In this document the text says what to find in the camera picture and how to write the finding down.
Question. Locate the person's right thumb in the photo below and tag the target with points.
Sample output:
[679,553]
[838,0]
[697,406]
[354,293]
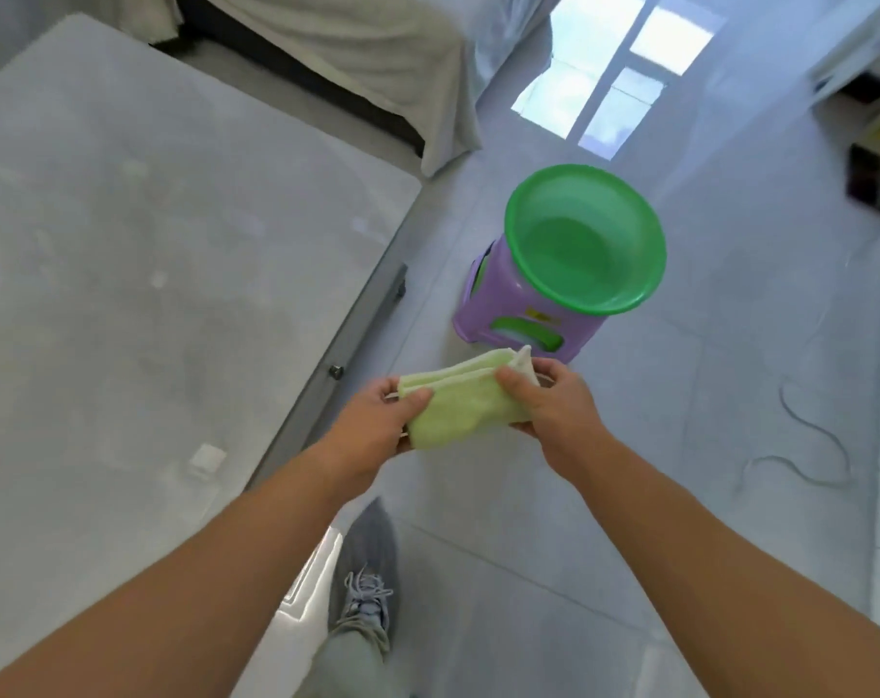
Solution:
[516,385]

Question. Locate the person's left hand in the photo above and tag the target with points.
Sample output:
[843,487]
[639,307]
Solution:
[371,425]

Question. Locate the person's left forearm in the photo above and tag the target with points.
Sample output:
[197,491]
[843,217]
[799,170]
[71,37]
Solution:
[171,574]

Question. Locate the grey sneaker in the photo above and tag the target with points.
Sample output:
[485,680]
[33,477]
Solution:
[367,574]

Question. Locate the purple plastic stool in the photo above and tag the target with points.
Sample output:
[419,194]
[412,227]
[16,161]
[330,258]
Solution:
[498,312]

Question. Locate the person's left thumb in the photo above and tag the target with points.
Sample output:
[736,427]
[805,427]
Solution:
[413,404]

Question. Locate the person's grey trouser leg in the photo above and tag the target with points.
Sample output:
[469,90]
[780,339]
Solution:
[345,672]

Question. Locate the small white square object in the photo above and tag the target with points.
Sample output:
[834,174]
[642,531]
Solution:
[208,460]

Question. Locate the green plastic basin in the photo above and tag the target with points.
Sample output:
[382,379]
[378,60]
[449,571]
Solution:
[585,247]

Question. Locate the white shelf unit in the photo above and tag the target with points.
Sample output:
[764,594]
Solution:
[872,116]

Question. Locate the person's right hand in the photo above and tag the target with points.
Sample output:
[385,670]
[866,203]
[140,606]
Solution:
[563,421]

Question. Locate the light green cloth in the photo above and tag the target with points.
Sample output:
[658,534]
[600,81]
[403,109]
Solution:
[461,410]

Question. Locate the person's right forearm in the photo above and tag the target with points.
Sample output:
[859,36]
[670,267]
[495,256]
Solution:
[709,574]

